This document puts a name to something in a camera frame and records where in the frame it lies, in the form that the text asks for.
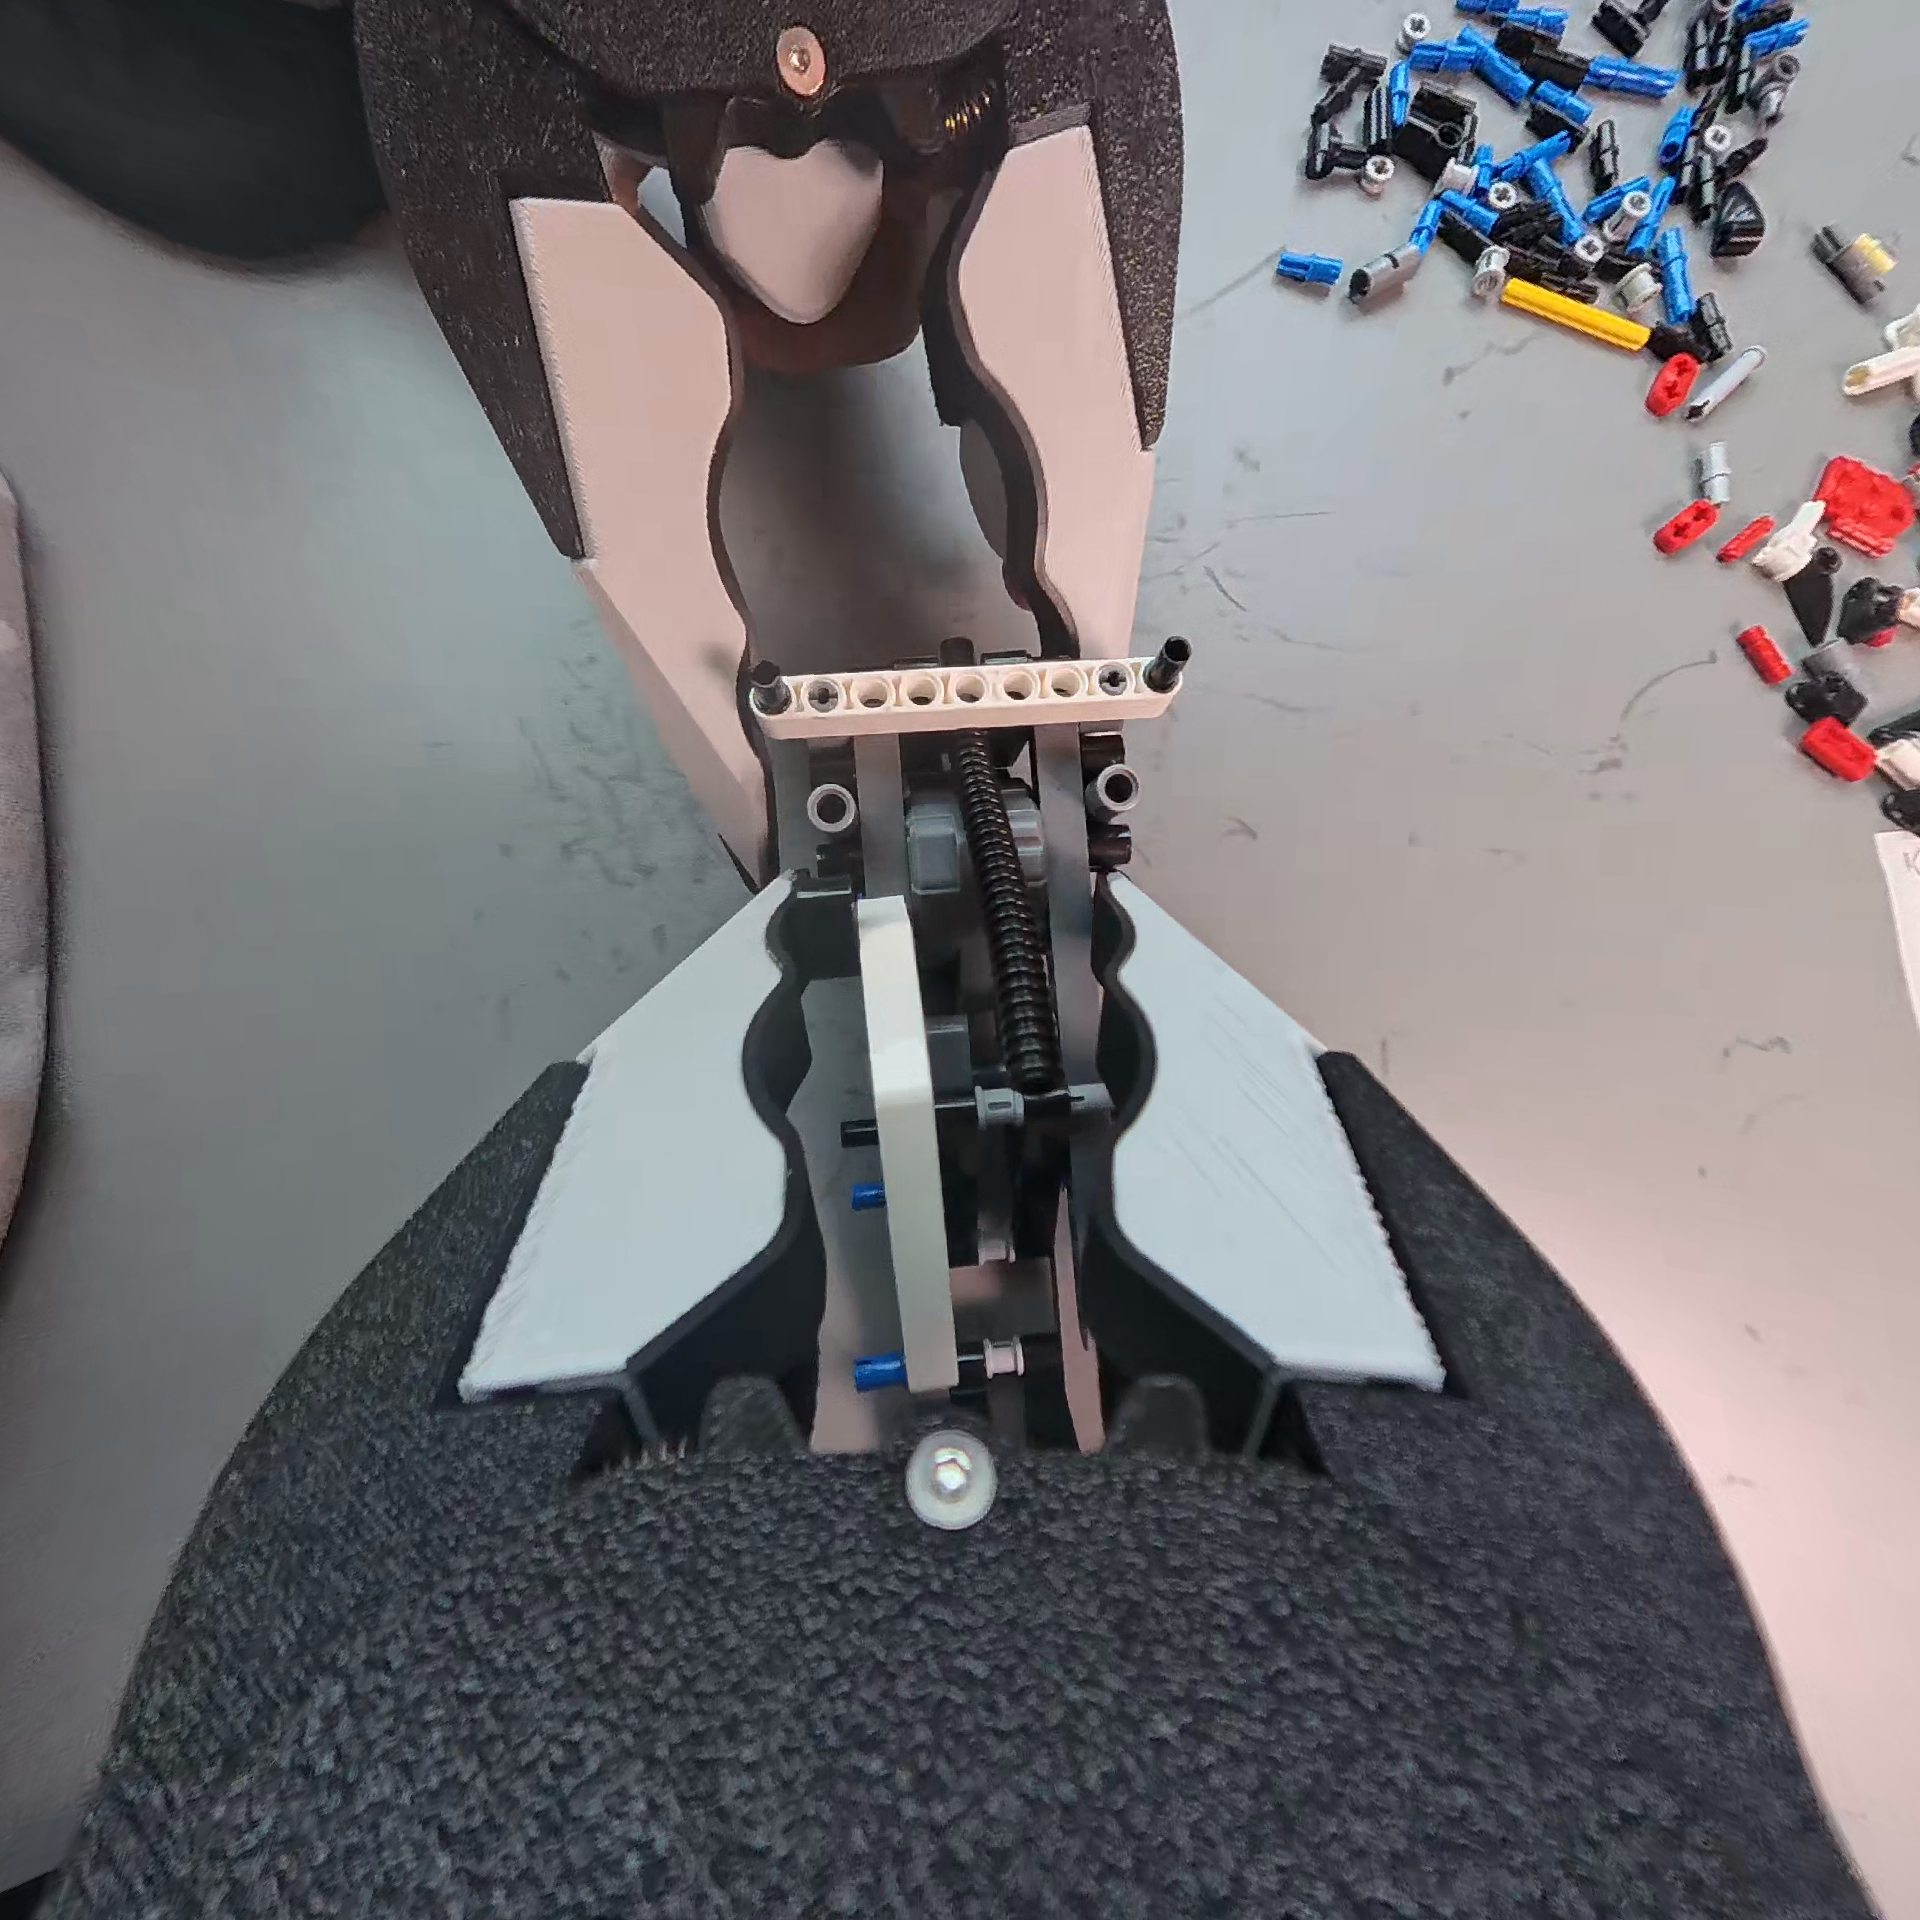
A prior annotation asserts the pile of red white pieces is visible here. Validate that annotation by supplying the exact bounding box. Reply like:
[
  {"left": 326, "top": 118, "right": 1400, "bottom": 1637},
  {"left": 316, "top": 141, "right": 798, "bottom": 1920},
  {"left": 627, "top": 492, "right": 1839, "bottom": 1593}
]
[{"left": 1652, "top": 302, "right": 1920, "bottom": 832}]

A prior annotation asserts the person's grey printed sweatshirt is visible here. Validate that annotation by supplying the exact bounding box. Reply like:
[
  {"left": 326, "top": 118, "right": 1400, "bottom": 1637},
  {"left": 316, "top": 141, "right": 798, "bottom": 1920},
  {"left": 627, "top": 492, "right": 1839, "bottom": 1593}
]
[{"left": 0, "top": 474, "right": 53, "bottom": 1249}]

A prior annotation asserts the toy sticker sheet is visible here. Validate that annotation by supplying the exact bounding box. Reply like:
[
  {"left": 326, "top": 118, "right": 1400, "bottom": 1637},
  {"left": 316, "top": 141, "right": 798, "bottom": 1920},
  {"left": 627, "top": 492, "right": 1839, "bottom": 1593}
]
[{"left": 1875, "top": 832, "right": 1920, "bottom": 1038}]

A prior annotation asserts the pile of blue black pins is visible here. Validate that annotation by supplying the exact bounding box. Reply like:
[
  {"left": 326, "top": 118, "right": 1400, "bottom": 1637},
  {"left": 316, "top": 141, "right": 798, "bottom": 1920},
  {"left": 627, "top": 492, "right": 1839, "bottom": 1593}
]
[{"left": 1273, "top": 0, "right": 1808, "bottom": 363}]

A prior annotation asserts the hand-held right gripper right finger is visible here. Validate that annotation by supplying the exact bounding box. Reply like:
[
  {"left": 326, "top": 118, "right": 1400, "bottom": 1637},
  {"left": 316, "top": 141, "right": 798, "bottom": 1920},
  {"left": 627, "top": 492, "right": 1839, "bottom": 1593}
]
[{"left": 1088, "top": 875, "right": 1447, "bottom": 1387}]

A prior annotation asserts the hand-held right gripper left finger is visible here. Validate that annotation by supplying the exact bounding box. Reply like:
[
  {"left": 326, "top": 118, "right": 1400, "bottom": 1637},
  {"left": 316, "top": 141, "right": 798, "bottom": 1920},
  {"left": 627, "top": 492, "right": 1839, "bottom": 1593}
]
[{"left": 452, "top": 877, "right": 823, "bottom": 1402}]

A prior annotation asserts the person's left hand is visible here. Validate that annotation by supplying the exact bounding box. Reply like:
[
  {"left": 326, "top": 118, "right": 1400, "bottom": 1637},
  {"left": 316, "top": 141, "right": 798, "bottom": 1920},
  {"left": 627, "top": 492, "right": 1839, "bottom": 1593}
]
[{"left": 725, "top": 275, "right": 928, "bottom": 376}]

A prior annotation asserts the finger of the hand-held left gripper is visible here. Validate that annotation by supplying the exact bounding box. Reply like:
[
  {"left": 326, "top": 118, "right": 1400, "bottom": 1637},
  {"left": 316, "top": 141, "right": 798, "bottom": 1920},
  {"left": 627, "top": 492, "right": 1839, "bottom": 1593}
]
[
  {"left": 512, "top": 160, "right": 787, "bottom": 899},
  {"left": 925, "top": 118, "right": 1159, "bottom": 667}
]

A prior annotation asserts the white bent toy beam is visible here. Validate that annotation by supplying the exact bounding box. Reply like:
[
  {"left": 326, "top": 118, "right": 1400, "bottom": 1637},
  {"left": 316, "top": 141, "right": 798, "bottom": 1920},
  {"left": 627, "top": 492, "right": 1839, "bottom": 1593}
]
[{"left": 844, "top": 896, "right": 960, "bottom": 1393}]

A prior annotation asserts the grey black toy chassis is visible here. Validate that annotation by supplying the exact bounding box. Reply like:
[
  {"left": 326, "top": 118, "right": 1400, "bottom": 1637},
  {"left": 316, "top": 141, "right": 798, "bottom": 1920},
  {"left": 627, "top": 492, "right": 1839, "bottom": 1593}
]
[{"left": 746, "top": 638, "right": 1194, "bottom": 1459}]

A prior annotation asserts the grey desk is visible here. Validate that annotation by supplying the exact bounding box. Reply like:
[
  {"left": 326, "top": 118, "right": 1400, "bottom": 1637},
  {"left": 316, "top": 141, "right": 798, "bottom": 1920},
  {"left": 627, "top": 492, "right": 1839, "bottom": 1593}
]
[{"left": 0, "top": 0, "right": 1920, "bottom": 1875}]

